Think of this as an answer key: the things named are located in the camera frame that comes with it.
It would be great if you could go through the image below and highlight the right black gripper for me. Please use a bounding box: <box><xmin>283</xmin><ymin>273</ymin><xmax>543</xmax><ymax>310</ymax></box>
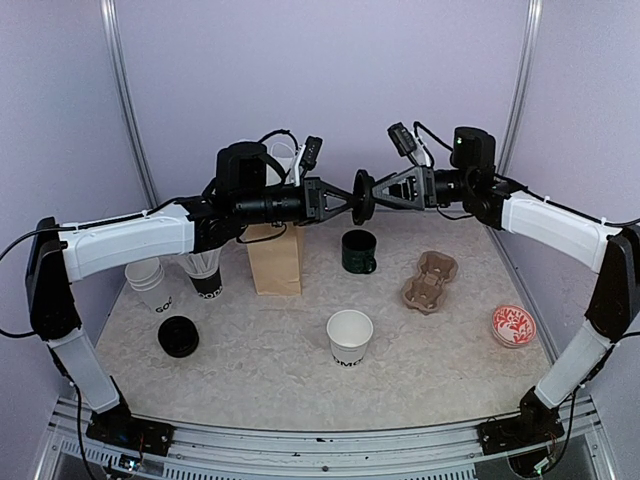
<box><xmin>360</xmin><ymin>163</ymin><xmax>474</xmax><ymax>209</ymax></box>

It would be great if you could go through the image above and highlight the white paper cup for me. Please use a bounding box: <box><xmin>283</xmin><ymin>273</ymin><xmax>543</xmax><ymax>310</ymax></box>
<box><xmin>326</xmin><ymin>310</ymin><xmax>374</xmax><ymax>368</ymax></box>

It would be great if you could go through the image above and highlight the black cup lid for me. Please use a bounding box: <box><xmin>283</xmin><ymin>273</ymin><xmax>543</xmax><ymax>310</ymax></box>
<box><xmin>352</xmin><ymin>169</ymin><xmax>375</xmax><ymax>225</ymax></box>

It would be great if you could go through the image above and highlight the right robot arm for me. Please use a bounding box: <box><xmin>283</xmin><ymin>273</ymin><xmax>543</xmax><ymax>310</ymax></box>
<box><xmin>353</xmin><ymin>123</ymin><xmax>639</xmax><ymax>444</ymax></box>

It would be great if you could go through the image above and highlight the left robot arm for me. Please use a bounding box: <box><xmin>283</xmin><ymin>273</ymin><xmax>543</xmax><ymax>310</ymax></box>
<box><xmin>25</xmin><ymin>141</ymin><xmax>358</xmax><ymax>445</ymax></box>

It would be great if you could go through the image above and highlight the dark green mug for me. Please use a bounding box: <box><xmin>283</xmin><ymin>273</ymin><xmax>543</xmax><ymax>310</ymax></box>
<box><xmin>341</xmin><ymin>229</ymin><xmax>377</xmax><ymax>274</ymax></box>

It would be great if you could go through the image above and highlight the brown paper bag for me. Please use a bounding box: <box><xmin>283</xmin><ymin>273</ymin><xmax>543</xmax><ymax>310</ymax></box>
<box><xmin>245</xmin><ymin>223</ymin><xmax>304</xmax><ymax>296</ymax></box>

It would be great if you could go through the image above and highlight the cardboard cup carrier tray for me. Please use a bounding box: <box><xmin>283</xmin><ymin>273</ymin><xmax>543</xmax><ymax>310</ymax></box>
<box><xmin>400</xmin><ymin>250</ymin><xmax>459</xmax><ymax>315</ymax></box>

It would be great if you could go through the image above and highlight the bundle of white wrapped straws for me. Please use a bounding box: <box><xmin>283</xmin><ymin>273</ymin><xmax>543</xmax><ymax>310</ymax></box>
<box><xmin>176</xmin><ymin>249</ymin><xmax>221</xmax><ymax>279</ymax></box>

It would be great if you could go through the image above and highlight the black cup holding straws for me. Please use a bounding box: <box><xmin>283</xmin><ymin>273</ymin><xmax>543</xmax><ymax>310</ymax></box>
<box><xmin>189</xmin><ymin>267</ymin><xmax>223</xmax><ymax>300</ymax></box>

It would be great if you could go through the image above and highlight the red patterned small plate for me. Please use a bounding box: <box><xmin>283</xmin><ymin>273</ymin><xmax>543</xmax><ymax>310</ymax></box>
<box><xmin>492</xmin><ymin>305</ymin><xmax>537</xmax><ymax>348</ymax></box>

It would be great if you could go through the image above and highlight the stack of white paper cups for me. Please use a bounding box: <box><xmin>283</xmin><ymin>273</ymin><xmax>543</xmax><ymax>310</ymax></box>
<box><xmin>125</xmin><ymin>257</ymin><xmax>173</xmax><ymax>314</ymax></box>

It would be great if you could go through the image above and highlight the stack of black lids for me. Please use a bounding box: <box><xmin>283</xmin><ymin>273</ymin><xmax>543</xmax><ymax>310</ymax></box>
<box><xmin>157</xmin><ymin>316</ymin><xmax>200</xmax><ymax>358</ymax></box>

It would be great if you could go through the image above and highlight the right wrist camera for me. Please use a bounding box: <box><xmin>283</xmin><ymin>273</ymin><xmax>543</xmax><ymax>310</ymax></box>
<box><xmin>387</xmin><ymin>122</ymin><xmax>435</xmax><ymax>168</ymax></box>

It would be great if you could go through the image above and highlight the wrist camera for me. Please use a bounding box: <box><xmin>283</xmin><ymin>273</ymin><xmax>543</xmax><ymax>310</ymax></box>
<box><xmin>387</xmin><ymin>122</ymin><xmax>435</xmax><ymax>168</ymax></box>
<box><xmin>286</xmin><ymin>136</ymin><xmax>323</xmax><ymax>186</ymax></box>

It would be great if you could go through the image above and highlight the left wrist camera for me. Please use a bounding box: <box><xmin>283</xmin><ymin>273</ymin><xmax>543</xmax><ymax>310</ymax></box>
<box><xmin>286</xmin><ymin>136</ymin><xmax>323</xmax><ymax>186</ymax></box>

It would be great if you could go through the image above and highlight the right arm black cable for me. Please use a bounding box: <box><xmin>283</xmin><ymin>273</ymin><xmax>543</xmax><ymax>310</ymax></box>
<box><xmin>412</xmin><ymin>120</ymin><xmax>640</xmax><ymax>226</ymax></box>

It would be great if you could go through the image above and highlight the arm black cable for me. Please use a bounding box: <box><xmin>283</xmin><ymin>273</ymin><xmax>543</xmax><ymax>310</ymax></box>
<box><xmin>412</xmin><ymin>120</ymin><xmax>640</xmax><ymax>226</ymax></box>
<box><xmin>0</xmin><ymin>128</ymin><xmax>301</xmax><ymax>341</ymax></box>

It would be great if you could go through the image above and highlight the right aluminium corner post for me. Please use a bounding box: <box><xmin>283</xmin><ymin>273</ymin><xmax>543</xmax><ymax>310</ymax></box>
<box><xmin>497</xmin><ymin>0</ymin><xmax>543</xmax><ymax>174</ymax></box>

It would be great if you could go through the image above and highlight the aluminium corner post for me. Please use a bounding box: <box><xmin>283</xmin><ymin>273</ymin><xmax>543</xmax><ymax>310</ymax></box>
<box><xmin>100</xmin><ymin>0</ymin><xmax>159</xmax><ymax>207</ymax></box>
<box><xmin>497</xmin><ymin>0</ymin><xmax>543</xmax><ymax>174</ymax></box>

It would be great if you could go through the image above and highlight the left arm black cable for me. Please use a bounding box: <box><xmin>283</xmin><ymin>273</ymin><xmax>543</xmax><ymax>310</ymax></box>
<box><xmin>0</xmin><ymin>128</ymin><xmax>301</xmax><ymax>341</ymax></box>

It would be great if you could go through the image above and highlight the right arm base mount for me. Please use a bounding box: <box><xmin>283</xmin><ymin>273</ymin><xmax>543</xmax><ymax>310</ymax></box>
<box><xmin>477</xmin><ymin>415</ymin><xmax>565</xmax><ymax>455</ymax></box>

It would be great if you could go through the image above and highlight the front aluminium frame rail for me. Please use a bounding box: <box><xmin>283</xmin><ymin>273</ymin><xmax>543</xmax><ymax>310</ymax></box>
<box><xmin>30</xmin><ymin>399</ymin><xmax>617</xmax><ymax>479</ymax></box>

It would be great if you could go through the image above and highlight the left aluminium corner post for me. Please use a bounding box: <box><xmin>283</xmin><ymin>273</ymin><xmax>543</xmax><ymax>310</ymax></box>
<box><xmin>100</xmin><ymin>0</ymin><xmax>159</xmax><ymax>207</ymax></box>

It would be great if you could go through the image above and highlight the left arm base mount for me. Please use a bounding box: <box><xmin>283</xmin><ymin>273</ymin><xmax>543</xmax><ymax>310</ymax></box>
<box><xmin>86</xmin><ymin>414</ymin><xmax>175</xmax><ymax>457</ymax></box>

